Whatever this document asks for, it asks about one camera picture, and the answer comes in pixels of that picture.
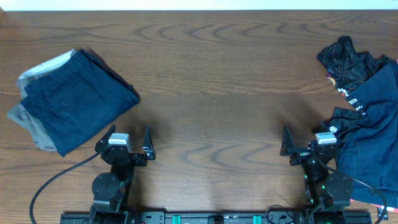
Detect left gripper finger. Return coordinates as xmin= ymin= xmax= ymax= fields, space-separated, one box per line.
xmin=96 ymin=124 xmax=116 ymax=149
xmin=142 ymin=126 xmax=155 ymax=161

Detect dark blue denim shorts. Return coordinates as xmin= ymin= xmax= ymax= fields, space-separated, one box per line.
xmin=337 ymin=70 xmax=397 ymax=207

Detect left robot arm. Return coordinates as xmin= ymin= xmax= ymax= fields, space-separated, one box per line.
xmin=88 ymin=125 xmax=156 ymax=224

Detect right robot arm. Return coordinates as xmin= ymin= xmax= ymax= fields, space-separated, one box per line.
xmin=280 ymin=126 xmax=353 ymax=224

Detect folded navy shorts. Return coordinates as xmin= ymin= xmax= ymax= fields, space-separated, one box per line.
xmin=21 ymin=50 xmax=140 ymax=157

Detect black garment with logo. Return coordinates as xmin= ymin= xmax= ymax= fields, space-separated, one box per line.
xmin=312 ymin=107 xmax=370 ymax=142

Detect grey mesh garment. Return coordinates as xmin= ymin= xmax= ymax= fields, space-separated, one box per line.
xmin=7 ymin=49 xmax=77 ymax=152

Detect red garment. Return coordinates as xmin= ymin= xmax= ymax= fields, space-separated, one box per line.
xmin=348 ymin=199 xmax=384 ymax=213

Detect black patterned shirt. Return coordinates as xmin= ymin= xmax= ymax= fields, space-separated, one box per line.
xmin=317 ymin=36 xmax=397 ymax=114

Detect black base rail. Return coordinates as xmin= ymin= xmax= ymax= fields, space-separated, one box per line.
xmin=60 ymin=209 xmax=372 ymax=224

